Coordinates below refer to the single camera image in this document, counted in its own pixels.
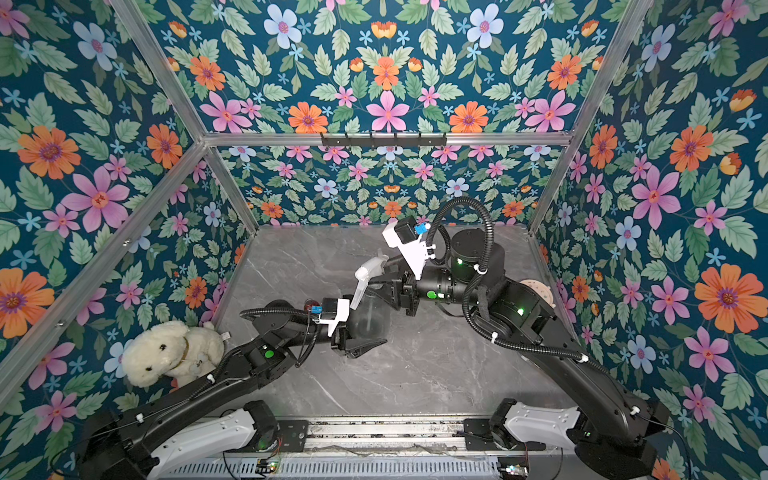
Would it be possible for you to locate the clear plastic spray bottle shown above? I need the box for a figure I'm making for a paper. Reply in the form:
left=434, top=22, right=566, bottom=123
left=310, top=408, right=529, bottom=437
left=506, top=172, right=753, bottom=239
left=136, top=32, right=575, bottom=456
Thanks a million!
left=349, top=295, right=392, bottom=354

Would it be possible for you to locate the cream plush teddy bear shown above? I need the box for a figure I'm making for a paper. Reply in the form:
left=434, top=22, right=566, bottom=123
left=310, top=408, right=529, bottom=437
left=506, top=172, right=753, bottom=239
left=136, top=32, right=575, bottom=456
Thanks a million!
left=122, top=320, right=225, bottom=388

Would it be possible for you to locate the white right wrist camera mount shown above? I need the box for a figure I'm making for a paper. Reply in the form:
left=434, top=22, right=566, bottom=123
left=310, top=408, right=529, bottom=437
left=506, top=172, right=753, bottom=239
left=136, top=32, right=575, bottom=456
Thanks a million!
left=382, top=218, right=435, bottom=280

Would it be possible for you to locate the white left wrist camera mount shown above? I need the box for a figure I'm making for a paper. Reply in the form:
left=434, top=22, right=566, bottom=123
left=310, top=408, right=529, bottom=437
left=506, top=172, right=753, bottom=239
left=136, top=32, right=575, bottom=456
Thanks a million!
left=311, top=298, right=351, bottom=337

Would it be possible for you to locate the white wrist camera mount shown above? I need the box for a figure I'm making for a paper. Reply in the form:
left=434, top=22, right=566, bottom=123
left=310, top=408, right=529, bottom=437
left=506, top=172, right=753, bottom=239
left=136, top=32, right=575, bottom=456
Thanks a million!
left=311, top=298, right=351, bottom=337
left=382, top=218, right=435, bottom=280

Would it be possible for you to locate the cream round wall clock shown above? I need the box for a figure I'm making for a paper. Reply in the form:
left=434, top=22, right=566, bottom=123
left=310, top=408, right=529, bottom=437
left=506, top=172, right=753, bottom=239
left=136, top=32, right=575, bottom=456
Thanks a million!
left=524, top=279, right=558, bottom=311

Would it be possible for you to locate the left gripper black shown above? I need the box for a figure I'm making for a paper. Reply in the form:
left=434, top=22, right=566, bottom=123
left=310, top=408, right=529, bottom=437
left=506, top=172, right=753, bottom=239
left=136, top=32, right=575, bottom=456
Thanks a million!
left=278, top=298, right=379, bottom=363

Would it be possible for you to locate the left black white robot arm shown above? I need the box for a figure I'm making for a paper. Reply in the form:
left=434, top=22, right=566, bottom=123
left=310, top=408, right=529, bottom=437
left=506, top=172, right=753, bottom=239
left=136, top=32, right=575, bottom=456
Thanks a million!
left=76, top=296, right=390, bottom=479

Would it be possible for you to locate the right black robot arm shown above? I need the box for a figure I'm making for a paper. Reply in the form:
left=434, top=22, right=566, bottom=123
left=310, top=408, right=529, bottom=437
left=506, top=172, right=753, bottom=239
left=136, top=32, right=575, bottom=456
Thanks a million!
left=382, top=197, right=669, bottom=479

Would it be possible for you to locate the metal base rail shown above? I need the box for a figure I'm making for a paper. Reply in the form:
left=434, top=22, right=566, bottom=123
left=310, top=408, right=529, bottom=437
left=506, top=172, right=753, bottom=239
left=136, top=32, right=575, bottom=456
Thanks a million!
left=258, top=415, right=632, bottom=480

